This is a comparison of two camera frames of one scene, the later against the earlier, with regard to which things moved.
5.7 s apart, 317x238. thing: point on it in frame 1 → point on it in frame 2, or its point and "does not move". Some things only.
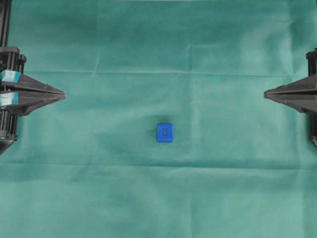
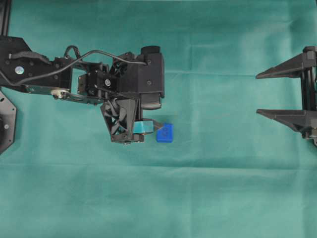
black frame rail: [5, 8] does not move
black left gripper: [13, 80] → [123, 113]
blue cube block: [165, 133] does not move
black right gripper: [301, 94] → [303, 65]
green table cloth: [89, 165] does not move
